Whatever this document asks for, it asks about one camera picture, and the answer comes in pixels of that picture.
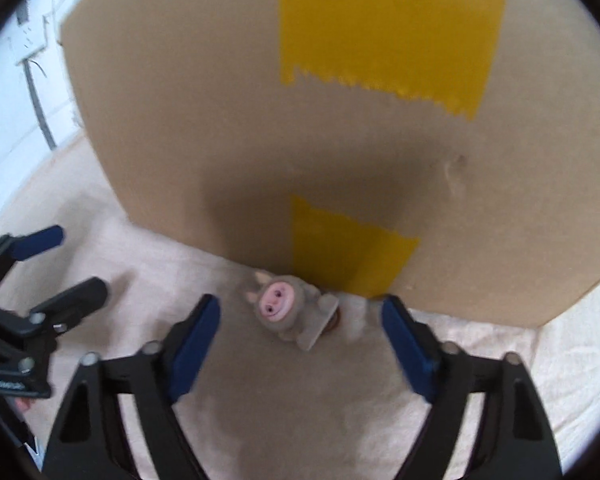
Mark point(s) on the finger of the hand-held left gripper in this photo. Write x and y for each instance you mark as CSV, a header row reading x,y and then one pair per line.
x,y
39,242
74,302

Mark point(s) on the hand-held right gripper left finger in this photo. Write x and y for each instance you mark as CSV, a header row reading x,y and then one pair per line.
x,y
199,342

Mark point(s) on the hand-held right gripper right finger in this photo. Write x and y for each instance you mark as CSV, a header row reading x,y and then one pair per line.
x,y
410,345

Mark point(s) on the brown plush pig toy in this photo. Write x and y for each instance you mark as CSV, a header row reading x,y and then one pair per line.
x,y
275,305

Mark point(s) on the brown cardboard box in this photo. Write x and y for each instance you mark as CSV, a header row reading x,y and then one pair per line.
x,y
229,110

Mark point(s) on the beige tablecloth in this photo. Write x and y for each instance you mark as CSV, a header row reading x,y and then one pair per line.
x,y
280,410

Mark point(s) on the grey wall conduit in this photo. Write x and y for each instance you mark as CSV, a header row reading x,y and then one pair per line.
x,y
42,110

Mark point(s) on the white wall socket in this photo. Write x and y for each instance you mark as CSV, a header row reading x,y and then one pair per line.
x,y
28,42

